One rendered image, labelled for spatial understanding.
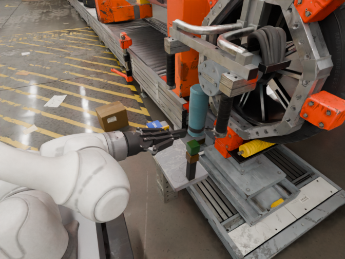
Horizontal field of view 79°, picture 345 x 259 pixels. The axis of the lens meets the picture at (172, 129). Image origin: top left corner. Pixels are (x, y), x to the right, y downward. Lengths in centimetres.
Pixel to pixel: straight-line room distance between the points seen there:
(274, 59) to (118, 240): 85
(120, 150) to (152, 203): 83
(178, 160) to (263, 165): 58
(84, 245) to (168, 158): 47
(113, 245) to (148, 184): 58
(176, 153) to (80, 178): 67
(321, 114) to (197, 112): 48
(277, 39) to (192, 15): 58
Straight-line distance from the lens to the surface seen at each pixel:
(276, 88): 90
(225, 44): 61
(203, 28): 74
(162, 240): 128
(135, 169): 155
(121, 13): 302
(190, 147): 75
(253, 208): 126
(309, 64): 68
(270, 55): 60
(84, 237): 88
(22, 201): 70
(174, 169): 95
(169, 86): 89
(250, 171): 131
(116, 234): 100
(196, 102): 93
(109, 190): 39
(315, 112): 71
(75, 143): 54
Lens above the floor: 120
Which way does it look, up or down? 41 degrees down
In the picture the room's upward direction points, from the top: straight up
